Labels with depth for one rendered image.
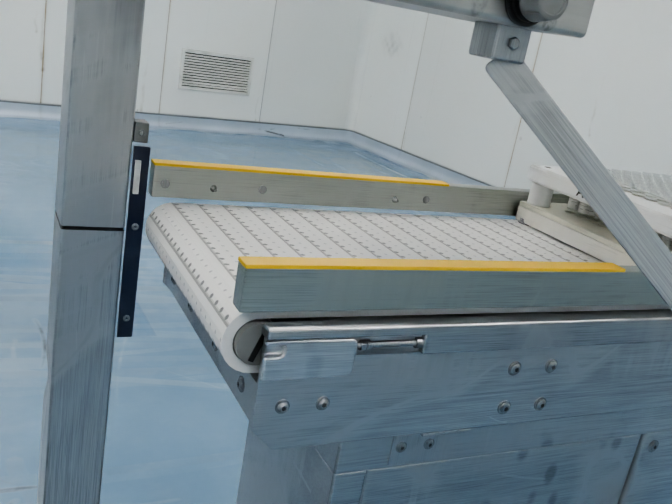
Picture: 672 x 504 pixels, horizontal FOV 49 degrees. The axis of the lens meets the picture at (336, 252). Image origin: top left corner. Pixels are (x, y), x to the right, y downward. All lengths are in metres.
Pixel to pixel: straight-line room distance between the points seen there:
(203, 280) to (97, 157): 0.21
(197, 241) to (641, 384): 0.43
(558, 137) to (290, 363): 0.25
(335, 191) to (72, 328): 0.30
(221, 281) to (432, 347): 0.17
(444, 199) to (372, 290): 0.36
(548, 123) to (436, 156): 5.15
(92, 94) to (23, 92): 4.85
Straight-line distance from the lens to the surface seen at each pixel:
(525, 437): 0.76
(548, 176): 0.89
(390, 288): 0.53
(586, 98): 4.79
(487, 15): 0.48
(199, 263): 0.59
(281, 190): 0.77
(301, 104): 6.33
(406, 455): 0.68
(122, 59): 0.72
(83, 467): 0.87
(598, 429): 0.82
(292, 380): 0.53
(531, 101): 0.55
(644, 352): 0.74
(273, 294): 0.49
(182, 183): 0.74
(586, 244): 0.85
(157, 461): 1.76
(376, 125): 6.32
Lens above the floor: 1.00
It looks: 17 degrees down
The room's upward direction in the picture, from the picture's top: 10 degrees clockwise
